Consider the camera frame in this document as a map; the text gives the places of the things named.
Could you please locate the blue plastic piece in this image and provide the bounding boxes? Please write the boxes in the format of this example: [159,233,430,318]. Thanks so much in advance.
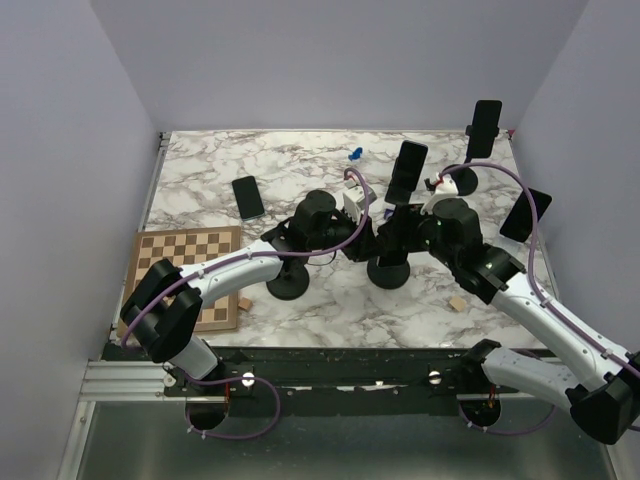
[348,147,363,161]

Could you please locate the small wooden block near chessboard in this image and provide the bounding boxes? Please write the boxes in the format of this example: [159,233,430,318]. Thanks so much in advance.
[238,298,253,311]

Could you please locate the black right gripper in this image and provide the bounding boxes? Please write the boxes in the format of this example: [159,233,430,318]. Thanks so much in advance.
[378,200,459,269]

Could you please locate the black smartphone on tall stand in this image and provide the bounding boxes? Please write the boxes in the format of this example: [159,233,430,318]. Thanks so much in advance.
[465,100,502,160]

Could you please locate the black folding phone stand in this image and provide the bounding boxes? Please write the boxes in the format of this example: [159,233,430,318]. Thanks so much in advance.
[384,175,413,205]

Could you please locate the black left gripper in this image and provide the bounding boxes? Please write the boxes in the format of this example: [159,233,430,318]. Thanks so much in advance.
[308,206,389,264]

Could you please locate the blue-edged smartphone on folding stand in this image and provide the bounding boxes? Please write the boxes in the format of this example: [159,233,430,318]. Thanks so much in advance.
[390,140,428,192]

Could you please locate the black smartphone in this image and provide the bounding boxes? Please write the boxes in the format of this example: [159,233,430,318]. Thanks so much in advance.
[499,188,552,243]
[377,249,408,268]
[465,100,502,160]

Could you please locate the tall black round phone stand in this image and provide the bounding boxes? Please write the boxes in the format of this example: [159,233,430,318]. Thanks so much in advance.
[445,125,478,196]

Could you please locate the black smartphone on silver stand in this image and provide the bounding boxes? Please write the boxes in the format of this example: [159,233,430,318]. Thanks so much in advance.
[499,188,552,243]

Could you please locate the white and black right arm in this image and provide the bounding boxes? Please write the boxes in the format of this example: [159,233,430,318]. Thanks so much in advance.
[378,198,639,445]

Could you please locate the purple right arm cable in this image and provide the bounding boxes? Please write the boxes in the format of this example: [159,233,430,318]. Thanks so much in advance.
[439,162,640,434]

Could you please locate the small wooden block right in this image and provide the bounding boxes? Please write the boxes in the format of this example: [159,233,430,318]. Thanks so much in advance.
[449,296,467,312]

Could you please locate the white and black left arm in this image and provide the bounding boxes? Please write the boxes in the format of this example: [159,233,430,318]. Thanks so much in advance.
[120,186,376,395]

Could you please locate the teal smartphone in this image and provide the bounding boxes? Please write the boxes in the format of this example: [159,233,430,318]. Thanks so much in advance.
[231,176,265,221]

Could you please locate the black mounting rail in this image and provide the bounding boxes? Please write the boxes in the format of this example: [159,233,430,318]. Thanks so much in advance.
[99,344,586,419]

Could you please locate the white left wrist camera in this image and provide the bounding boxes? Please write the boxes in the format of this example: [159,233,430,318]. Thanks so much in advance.
[342,178,365,224]

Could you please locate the black round-base phone stand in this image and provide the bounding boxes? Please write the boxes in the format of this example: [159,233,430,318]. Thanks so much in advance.
[266,263,310,301]

